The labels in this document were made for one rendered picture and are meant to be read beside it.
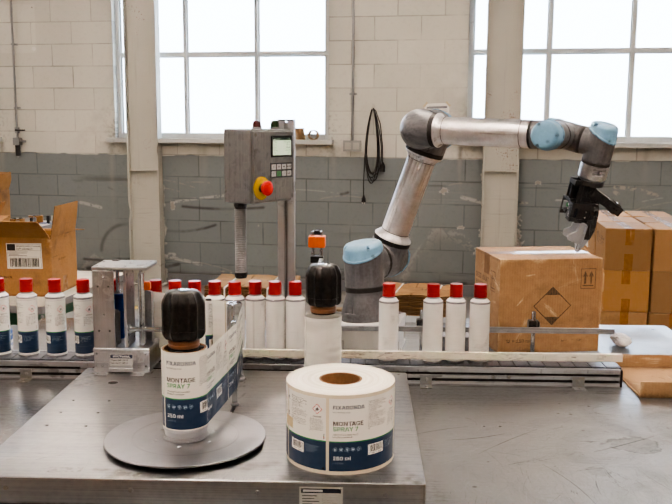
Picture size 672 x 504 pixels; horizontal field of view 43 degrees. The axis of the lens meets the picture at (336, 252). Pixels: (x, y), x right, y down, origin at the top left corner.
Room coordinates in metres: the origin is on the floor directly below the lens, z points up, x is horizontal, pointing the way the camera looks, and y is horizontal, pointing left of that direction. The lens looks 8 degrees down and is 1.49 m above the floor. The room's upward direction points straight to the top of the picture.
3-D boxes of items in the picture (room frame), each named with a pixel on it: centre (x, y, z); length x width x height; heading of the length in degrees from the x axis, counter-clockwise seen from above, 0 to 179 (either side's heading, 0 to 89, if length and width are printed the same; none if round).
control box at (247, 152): (2.27, 0.20, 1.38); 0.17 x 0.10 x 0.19; 143
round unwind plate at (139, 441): (1.59, 0.29, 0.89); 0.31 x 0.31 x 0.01
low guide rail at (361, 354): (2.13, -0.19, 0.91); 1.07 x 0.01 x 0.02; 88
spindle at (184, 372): (1.59, 0.29, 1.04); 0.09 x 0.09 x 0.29
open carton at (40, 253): (3.61, 1.32, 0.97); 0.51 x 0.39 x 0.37; 175
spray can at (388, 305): (2.17, -0.14, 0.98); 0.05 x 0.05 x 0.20
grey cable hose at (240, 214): (2.29, 0.26, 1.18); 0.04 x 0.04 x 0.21
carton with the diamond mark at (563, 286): (2.49, -0.59, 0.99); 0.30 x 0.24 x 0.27; 97
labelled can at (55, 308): (2.20, 0.73, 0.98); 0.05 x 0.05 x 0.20
